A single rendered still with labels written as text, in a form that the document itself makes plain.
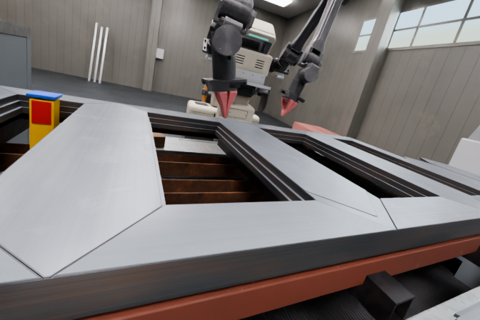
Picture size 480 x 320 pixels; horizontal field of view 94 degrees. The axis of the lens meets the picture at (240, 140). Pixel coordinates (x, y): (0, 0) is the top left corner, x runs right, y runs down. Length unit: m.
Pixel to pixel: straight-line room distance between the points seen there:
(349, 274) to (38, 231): 0.40
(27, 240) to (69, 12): 9.31
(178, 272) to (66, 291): 0.09
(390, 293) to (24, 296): 0.45
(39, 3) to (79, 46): 1.41
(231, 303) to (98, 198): 0.20
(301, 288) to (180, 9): 8.97
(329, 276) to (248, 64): 1.17
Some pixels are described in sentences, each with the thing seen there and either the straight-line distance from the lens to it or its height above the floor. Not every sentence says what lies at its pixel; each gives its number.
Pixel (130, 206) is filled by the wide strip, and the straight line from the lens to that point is 0.31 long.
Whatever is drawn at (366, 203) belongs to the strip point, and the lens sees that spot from 0.51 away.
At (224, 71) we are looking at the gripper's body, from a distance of 0.55.
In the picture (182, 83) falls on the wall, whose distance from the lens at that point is 8.94.
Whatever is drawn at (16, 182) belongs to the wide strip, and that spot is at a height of 0.86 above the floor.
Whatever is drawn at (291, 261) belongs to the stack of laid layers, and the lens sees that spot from 0.32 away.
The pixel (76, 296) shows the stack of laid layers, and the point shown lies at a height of 0.84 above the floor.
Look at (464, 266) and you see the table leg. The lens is 1.18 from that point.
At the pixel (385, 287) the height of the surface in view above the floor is 0.77.
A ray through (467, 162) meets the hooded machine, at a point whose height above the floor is 0.76.
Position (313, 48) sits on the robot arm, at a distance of 1.02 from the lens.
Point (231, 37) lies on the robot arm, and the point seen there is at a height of 1.11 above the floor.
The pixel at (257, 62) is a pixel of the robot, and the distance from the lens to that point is 1.40.
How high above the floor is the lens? 1.03
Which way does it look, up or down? 14 degrees down
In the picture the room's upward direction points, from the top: 13 degrees clockwise
